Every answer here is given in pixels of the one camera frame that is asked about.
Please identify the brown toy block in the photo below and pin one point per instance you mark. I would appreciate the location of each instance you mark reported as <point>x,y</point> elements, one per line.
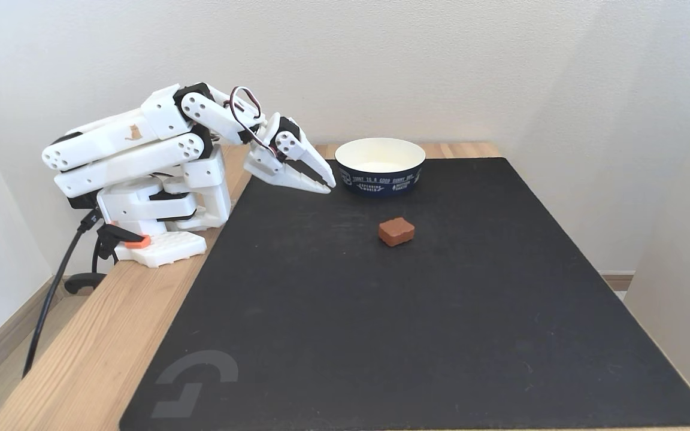
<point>396,232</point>

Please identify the navy and white paper bowl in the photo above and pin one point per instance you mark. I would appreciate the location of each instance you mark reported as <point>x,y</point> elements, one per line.
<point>380,176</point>

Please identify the black clamp with orange pad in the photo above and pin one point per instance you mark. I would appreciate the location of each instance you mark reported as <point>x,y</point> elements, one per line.
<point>111,234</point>

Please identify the black desk mat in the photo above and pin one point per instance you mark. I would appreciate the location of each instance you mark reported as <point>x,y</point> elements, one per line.
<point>417,311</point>

